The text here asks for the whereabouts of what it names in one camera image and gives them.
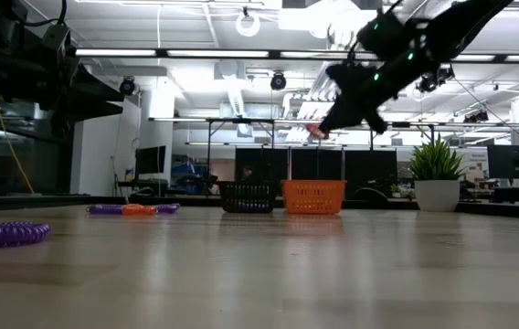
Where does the black ceiling-mounted device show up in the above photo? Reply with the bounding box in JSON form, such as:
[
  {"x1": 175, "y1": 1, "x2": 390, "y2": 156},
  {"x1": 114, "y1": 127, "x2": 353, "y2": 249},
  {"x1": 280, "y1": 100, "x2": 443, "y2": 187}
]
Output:
[{"x1": 414, "y1": 66, "x2": 456, "y2": 95}]

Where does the black background rig frame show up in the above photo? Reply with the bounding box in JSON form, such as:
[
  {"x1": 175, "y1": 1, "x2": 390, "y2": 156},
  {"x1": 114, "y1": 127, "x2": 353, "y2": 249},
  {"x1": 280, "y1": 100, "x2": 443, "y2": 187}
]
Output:
[{"x1": 148, "y1": 116, "x2": 439, "y2": 184}]

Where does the green plant in white pot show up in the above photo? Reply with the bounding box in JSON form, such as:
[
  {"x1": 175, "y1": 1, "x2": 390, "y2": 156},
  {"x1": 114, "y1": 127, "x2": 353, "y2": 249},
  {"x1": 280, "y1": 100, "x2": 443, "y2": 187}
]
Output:
[{"x1": 408, "y1": 136, "x2": 467, "y2": 213}]

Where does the black plastic basket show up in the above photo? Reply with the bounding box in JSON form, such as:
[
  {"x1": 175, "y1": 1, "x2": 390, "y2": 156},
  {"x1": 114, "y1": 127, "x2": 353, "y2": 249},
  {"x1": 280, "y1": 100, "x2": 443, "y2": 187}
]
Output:
[{"x1": 217, "y1": 180, "x2": 277, "y2": 215}]

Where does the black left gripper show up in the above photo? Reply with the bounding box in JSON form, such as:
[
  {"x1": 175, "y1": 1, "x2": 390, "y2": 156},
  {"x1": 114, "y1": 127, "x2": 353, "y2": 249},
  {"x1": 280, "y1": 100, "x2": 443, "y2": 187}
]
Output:
[{"x1": 39, "y1": 52, "x2": 126, "y2": 122}]

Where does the black monitor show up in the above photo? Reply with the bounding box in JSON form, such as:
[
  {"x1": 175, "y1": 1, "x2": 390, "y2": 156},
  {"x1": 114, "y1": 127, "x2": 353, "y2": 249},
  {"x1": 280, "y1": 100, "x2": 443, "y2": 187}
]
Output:
[
  {"x1": 486, "y1": 144, "x2": 519, "y2": 180},
  {"x1": 134, "y1": 144, "x2": 167, "y2": 175}
]

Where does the white poster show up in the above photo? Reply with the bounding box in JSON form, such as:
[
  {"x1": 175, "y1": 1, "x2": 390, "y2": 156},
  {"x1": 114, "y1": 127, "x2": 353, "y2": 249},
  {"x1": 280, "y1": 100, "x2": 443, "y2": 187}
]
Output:
[{"x1": 464, "y1": 148, "x2": 490, "y2": 184}]

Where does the black partition panel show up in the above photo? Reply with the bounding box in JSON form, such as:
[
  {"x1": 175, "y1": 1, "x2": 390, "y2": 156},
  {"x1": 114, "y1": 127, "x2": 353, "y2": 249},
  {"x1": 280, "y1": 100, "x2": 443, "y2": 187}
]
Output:
[
  {"x1": 344, "y1": 148, "x2": 398, "y2": 193},
  {"x1": 235, "y1": 148, "x2": 290, "y2": 183},
  {"x1": 291, "y1": 148, "x2": 344, "y2": 181}
]

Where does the white ring light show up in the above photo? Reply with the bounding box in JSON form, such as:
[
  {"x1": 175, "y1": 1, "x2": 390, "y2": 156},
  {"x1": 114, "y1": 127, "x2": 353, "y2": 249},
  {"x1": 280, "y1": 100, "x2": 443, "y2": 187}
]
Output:
[{"x1": 235, "y1": 11, "x2": 261, "y2": 38}]

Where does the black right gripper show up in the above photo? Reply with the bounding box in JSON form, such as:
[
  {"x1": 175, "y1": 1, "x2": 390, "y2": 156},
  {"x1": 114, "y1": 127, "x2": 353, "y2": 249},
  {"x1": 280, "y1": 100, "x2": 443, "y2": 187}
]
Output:
[{"x1": 317, "y1": 58, "x2": 429, "y2": 136}]

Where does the black aluminium rig frame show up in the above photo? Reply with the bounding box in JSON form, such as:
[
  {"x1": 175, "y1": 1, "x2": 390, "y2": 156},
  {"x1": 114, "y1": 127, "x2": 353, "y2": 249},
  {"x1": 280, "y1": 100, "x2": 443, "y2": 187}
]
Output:
[{"x1": 0, "y1": 194, "x2": 519, "y2": 221}]

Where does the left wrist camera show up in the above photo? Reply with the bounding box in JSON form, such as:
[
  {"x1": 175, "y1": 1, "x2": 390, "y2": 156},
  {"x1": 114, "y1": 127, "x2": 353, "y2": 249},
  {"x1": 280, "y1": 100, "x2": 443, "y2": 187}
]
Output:
[{"x1": 41, "y1": 22, "x2": 72, "y2": 55}]

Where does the black background desk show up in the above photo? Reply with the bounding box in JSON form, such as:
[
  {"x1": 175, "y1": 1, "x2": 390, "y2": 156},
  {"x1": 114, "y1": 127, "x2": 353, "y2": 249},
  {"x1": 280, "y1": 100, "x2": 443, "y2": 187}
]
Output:
[{"x1": 115, "y1": 179, "x2": 172, "y2": 198}]

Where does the black hanging spotlight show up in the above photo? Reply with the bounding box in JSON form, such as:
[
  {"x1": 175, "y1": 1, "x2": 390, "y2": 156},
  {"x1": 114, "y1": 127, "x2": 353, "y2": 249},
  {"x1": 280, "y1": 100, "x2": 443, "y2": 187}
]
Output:
[
  {"x1": 119, "y1": 76, "x2": 137, "y2": 97},
  {"x1": 270, "y1": 71, "x2": 288, "y2": 91}
]

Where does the orange plastic basket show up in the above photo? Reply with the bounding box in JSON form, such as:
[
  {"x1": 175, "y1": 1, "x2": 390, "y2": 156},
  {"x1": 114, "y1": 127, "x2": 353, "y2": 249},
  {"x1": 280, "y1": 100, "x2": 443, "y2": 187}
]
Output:
[{"x1": 281, "y1": 179, "x2": 347, "y2": 216}]

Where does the blue equipment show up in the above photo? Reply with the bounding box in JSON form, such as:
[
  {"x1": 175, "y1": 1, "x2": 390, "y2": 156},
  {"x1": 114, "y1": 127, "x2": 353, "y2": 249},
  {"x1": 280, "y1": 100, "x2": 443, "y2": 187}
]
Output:
[{"x1": 171, "y1": 157, "x2": 218, "y2": 196}]

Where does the yellow cable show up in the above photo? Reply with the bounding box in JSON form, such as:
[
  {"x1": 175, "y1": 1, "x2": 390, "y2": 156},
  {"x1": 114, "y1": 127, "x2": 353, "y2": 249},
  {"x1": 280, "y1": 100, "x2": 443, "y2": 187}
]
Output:
[{"x1": 0, "y1": 93, "x2": 36, "y2": 196}]

